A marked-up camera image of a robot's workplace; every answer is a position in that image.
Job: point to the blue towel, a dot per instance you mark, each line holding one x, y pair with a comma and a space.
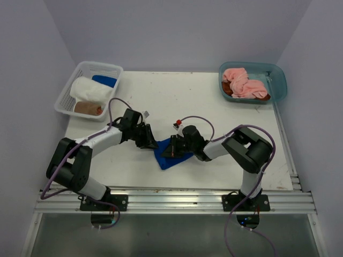
168, 162
108, 81

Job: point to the teal plastic tub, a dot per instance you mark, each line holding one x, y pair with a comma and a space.
271, 75

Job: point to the white plastic mesh basket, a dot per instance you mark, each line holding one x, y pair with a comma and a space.
65, 103

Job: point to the blue rolled towel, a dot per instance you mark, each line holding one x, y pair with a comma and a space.
108, 81

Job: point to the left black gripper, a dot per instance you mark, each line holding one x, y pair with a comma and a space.
148, 142

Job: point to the white rolled towel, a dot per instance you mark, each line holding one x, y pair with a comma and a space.
85, 89

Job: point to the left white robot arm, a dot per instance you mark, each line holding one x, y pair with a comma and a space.
71, 162

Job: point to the orange brown patterned towel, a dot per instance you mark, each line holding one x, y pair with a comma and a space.
88, 108

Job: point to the pink crumpled towel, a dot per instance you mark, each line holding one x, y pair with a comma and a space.
242, 86

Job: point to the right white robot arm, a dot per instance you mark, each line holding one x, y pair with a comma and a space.
250, 151

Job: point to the aluminium mounting rail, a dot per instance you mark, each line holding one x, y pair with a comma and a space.
179, 201

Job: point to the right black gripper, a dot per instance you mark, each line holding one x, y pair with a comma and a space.
172, 151

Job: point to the dark red towel in tub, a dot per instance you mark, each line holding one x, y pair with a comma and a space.
226, 88

